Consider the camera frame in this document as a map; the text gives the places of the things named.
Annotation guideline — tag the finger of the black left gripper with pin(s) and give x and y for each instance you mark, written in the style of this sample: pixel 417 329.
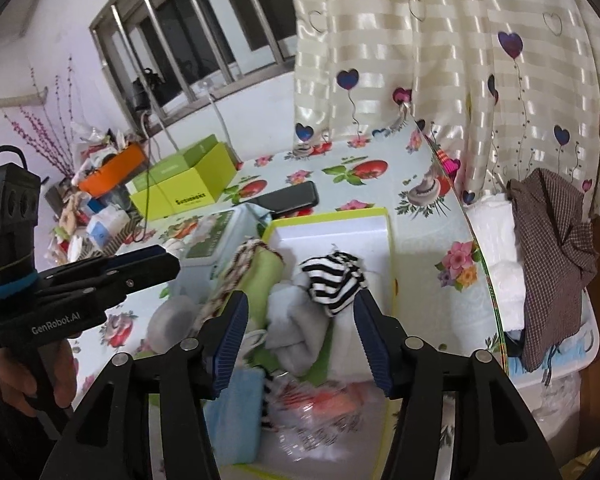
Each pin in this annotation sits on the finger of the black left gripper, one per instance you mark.
pixel 129 279

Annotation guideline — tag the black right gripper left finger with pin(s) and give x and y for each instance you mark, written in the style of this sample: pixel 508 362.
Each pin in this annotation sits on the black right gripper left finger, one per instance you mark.
pixel 108 437

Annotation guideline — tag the blue face masks stack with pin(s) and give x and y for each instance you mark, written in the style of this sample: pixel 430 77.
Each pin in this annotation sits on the blue face masks stack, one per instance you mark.
pixel 234 418

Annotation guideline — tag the green towel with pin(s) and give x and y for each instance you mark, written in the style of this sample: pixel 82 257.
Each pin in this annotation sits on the green towel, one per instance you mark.
pixel 253 269

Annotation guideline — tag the white sock bundle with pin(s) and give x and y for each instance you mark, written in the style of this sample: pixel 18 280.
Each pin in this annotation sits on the white sock bundle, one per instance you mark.
pixel 347 359

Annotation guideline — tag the grey sock bundle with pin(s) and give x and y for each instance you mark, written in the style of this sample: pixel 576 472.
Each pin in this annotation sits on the grey sock bundle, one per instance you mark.
pixel 296 328

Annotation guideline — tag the black white striped sock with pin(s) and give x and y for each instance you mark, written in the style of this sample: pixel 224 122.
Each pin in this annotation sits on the black white striped sock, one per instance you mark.
pixel 334 280

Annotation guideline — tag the left hand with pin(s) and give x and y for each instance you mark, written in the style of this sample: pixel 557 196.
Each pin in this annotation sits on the left hand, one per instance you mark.
pixel 17 384

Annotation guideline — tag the tissue pack blue white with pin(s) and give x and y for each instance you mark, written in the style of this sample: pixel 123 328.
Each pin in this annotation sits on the tissue pack blue white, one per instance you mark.
pixel 105 225

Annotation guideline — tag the wet wipes pack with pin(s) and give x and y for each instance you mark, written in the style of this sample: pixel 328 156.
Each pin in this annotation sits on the wet wipes pack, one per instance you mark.
pixel 206 250

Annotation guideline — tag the orange lidded container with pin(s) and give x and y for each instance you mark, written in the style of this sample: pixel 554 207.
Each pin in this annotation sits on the orange lidded container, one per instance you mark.
pixel 114 171

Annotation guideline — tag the floral tablecloth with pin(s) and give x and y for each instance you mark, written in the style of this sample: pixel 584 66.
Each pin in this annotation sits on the floral tablecloth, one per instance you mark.
pixel 390 204

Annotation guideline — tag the lime green cardboard box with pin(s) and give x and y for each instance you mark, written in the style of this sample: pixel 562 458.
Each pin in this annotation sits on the lime green cardboard box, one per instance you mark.
pixel 191 178

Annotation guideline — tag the plastic bag red contents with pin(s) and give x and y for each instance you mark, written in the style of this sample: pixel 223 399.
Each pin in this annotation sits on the plastic bag red contents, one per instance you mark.
pixel 318 422

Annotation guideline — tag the green tray box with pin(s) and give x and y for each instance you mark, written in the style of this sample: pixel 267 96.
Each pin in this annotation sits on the green tray box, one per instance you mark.
pixel 367 235

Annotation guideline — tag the brown checkered cloth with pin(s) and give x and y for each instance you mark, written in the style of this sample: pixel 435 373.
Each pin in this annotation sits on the brown checkered cloth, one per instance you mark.
pixel 558 258

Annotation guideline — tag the black smartphone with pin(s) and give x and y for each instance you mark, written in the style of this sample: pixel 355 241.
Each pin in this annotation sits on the black smartphone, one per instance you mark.
pixel 288 200

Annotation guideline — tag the window metal bars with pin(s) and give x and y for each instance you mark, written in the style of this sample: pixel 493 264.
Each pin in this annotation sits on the window metal bars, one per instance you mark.
pixel 173 57

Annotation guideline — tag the cream heart pattern curtain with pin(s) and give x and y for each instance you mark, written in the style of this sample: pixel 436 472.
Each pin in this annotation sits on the cream heart pattern curtain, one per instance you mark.
pixel 504 87

